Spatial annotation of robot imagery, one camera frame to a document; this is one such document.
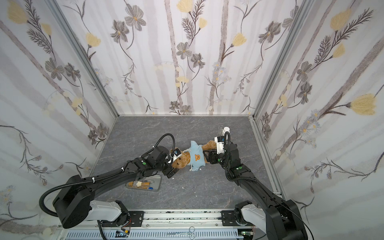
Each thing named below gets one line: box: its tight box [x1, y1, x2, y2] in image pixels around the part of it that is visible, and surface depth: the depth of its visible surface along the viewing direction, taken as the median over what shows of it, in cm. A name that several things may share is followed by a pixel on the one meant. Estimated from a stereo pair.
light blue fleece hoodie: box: [183, 140, 206, 172], surface depth 90 cm
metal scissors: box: [167, 226, 195, 240], surface depth 72 cm
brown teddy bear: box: [170, 140, 217, 169], surface depth 88 cm
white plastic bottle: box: [222, 126, 230, 137], surface depth 103 cm
